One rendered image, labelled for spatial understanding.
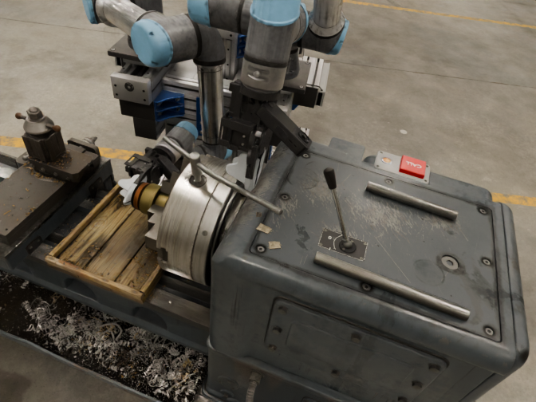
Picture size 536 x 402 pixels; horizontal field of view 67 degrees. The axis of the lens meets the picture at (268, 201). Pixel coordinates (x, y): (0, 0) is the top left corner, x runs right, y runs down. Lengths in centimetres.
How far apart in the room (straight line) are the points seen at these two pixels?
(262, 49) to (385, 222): 44
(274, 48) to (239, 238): 35
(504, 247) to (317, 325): 42
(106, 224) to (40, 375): 97
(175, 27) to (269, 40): 51
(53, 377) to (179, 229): 132
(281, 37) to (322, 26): 69
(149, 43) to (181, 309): 69
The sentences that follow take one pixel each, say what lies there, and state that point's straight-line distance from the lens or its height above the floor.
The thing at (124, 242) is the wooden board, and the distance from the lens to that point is 127.
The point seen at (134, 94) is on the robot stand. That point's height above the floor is 106.
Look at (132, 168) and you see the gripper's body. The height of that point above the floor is 111.
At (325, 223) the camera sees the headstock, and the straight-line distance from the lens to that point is 84.
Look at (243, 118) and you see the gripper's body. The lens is 74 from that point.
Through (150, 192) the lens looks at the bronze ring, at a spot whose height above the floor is 112.
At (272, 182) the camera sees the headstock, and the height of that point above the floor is 125.
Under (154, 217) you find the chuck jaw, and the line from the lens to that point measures 102.
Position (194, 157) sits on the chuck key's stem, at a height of 132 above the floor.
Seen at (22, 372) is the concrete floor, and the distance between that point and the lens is 216.
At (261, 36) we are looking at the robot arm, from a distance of 67.
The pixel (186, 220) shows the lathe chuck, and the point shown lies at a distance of 90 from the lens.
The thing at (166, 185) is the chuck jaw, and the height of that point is 113.
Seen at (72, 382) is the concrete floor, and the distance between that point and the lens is 207.
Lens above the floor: 186
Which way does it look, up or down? 45 degrees down
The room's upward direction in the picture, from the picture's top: 9 degrees clockwise
